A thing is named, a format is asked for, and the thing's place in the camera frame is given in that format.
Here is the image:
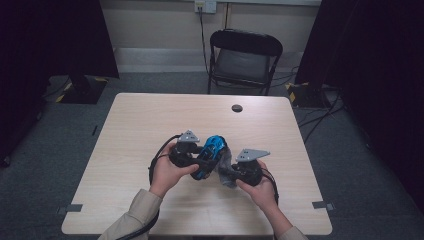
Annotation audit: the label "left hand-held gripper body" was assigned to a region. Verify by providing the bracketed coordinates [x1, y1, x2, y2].
[168, 129, 202, 169]

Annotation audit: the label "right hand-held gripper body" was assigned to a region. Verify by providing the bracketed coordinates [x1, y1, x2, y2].
[230, 148, 271, 187]

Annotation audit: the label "grey fuzzy cloth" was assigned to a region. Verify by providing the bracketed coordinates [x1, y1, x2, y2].
[216, 145, 240, 189]

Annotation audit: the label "person's right hand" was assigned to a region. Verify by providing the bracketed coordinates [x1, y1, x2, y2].
[235, 159, 280, 213]

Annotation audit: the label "person's left hand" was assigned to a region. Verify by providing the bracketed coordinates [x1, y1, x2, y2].
[148, 142, 200, 199]

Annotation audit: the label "black stand base yellow tape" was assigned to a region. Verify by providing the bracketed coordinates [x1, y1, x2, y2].
[54, 74, 110, 105]
[285, 81, 332, 109]

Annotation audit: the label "black folding chair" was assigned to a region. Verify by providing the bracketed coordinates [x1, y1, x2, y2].
[207, 28, 284, 97]

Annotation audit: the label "grey tape mark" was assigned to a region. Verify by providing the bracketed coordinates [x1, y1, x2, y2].
[56, 203, 84, 216]

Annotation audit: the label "black curtain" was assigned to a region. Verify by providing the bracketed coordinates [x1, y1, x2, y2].
[294, 0, 424, 214]
[0, 0, 120, 168]

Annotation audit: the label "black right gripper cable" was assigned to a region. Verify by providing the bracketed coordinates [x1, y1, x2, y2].
[261, 167, 280, 205]

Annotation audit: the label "black floor cables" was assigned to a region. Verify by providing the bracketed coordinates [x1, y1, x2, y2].
[297, 89, 348, 145]

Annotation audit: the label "black wall cable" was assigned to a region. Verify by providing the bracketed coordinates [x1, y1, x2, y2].
[224, 2, 232, 30]
[198, 6, 210, 74]

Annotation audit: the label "white wall socket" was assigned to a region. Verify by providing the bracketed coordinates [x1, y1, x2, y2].
[194, 0, 218, 15]

